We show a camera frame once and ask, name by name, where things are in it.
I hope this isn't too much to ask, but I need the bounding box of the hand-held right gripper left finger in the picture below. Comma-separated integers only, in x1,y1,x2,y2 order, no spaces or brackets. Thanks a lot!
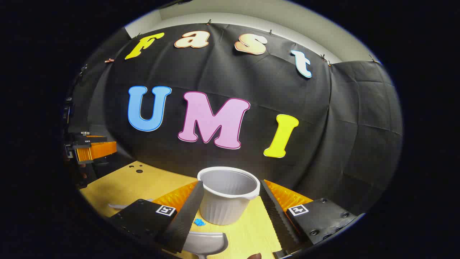
108,181,204,254

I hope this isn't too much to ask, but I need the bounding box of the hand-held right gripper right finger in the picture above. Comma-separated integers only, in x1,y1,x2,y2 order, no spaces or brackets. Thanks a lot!
259,179,357,254

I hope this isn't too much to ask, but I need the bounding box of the wooden desktop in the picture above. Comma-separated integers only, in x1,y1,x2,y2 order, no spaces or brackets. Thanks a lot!
79,161,284,259

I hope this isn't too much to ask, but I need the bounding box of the grey plastic dustpan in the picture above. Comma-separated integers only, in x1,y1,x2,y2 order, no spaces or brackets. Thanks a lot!
183,231,229,259

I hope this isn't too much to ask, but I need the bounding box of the black backdrop cloth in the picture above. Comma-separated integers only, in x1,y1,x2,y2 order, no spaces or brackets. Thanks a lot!
68,22,404,216

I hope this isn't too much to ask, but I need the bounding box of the small grey broom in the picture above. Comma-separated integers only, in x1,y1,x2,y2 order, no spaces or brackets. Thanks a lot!
108,198,154,210

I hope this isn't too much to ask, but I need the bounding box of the white ribbed garbage bin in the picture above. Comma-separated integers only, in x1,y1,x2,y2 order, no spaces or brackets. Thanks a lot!
197,166,261,226

